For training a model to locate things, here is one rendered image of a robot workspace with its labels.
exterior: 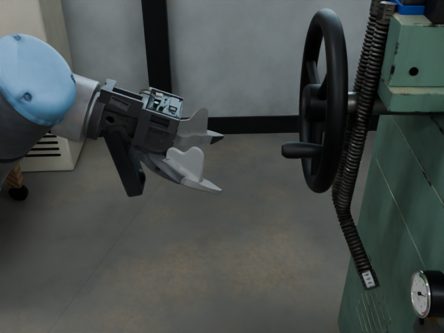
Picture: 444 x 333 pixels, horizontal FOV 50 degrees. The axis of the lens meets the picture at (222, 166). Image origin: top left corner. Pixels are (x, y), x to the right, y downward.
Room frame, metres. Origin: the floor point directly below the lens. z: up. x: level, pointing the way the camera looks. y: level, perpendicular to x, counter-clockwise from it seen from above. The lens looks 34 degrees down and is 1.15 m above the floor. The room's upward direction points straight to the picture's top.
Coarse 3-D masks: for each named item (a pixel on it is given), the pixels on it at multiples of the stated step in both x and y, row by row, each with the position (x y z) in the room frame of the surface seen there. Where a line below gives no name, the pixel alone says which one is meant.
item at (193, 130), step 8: (200, 112) 0.66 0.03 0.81; (184, 120) 0.65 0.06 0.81; (192, 120) 0.65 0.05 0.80; (200, 120) 0.66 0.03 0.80; (184, 128) 0.65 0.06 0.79; (192, 128) 0.66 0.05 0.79; (200, 128) 0.66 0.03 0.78; (176, 136) 0.64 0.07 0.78; (184, 136) 0.64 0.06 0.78; (192, 136) 0.65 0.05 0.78; (200, 136) 0.65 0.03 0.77; (208, 136) 0.66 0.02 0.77; (216, 136) 0.67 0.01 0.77; (184, 144) 0.64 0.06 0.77
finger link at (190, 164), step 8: (168, 152) 0.56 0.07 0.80; (176, 152) 0.56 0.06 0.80; (192, 152) 0.54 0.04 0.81; (200, 152) 0.54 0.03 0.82; (168, 160) 0.56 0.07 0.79; (176, 160) 0.56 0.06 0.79; (184, 160) 0.55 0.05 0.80; (192, 160) 0.54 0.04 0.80; (200, 160) 0.54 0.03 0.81; (176, 168) 0.55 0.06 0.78; (184, 168) 0.55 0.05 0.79; (192, 168) 0.54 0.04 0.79; (200, 168) 0.53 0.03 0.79; (184, 176) 0.54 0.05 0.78; (192, 176) 0.54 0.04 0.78; (200, 176) 0.53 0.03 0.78; (184, 184) 0.53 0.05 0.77; (192, 184) 0.53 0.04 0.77; (200, 184) 0.53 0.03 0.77; (208, 184) 0.53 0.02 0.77; (216, 192) 0.53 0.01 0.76
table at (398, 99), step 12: (384, 84) 0.64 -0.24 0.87; (384, 96) 0.63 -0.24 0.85; (396, 96) 0.61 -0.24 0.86; (408, 96) 0.61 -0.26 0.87; (420, 96) 0.61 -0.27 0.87; (432, 96) 0.60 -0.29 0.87; (396, 108) 0.61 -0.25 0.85; (408, 108) 0.61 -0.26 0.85; (420, 108) 0.61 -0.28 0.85; (432, 108) 0.60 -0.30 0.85
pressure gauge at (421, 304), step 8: (416, 272) 0.46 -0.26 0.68; (424, 272) 0.45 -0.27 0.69; (432, 272) 0.45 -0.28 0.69; (440, 272) 0.45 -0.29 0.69; (416, 280) 0.45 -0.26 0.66; (424, 280) 0.43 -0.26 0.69; (432, 280) 0.43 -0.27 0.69; (440, 280) 0.43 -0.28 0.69; (416, 288) 0.45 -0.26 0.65; (424, 288) 0.43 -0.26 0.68; (432, 288) 0.42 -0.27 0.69; (440, 288) 0.42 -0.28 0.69; (416, 296) 0.44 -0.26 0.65; (432, 296) 0.41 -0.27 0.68; (440, 296) 0.41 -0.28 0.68; (416, 304) 0.44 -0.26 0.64; (424, 304) 0.42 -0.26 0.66; (432, 304) 0.41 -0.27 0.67; (440, 304) 0.41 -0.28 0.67; (416, 312) 0.43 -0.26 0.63; (424, 312) 0.41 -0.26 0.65; (432, 312) 0.40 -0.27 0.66; (440, 312) 0.40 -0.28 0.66; (432, 320) 0.43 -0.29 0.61
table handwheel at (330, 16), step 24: (312, 24) 0.77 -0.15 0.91; (336, 24) 0.66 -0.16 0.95; (312, 48) 0.80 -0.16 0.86; (336, 48) 0.62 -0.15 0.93; (312, 72) 0.77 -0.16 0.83; (336, 72) 0.59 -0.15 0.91; (312, 96) 0.68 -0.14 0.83; (336, 96) 0.57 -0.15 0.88; (312, 120) 0.68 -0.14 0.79; (336, 120) 0.56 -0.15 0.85; (336, 144) 0.55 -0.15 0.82; (312, 168) 0.66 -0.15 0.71; (336, 168) 0.56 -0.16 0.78
